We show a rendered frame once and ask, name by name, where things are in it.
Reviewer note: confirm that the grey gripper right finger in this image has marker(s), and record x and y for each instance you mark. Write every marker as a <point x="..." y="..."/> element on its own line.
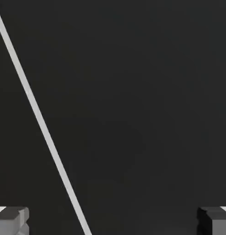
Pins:
<point x="218" y="224"/>

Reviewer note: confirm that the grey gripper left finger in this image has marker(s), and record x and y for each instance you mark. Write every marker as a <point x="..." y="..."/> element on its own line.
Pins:
<point x="10" y="223"/>

